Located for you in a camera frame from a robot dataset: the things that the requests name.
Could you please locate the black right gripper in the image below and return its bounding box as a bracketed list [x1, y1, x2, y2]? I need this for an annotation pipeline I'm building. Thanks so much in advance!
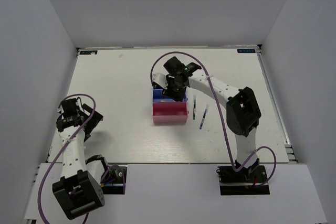
[162, 76, 187, 102]

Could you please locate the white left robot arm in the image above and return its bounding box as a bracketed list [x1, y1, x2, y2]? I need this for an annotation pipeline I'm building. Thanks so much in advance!
[52, 98, 111, 220]

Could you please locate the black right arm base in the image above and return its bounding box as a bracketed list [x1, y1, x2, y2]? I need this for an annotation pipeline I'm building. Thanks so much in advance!
[216, 165, 270, 196]

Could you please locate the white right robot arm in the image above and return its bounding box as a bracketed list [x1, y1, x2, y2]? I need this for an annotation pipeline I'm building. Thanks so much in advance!
[150, 57, 261, 182]

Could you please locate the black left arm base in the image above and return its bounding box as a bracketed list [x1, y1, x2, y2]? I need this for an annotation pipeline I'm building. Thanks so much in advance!
[101, 165, 128, 195]

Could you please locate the green gel pen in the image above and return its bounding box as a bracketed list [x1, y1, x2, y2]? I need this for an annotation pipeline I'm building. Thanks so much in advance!
[193, 95, 197, 120]

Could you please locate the purple drawer box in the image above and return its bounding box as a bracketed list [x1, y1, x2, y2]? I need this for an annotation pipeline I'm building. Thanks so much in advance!
[152, 88, 176, 103]

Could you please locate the pink drawer box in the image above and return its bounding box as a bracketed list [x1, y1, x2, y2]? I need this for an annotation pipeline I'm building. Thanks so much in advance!
[152, 102, 188, 124]

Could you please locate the blue gel pen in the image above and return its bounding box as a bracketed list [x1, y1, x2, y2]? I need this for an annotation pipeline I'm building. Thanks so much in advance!
[199, 104, 209, 130]

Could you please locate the left corner label sticker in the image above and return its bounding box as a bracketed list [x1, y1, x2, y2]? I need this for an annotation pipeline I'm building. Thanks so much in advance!
[79, 50, 98, 55]

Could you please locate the corner label sticker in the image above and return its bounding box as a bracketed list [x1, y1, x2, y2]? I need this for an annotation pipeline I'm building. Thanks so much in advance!
[79, 50, 98, 55]
[237, 48, 256, 54]

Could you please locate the right corner label sticker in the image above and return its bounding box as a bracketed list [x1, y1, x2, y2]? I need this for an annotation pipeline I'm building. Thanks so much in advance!
[237, 48, 256, 54]

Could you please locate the aluminium table rail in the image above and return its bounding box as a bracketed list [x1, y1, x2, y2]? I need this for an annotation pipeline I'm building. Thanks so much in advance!
[257, 44, 298, 164]

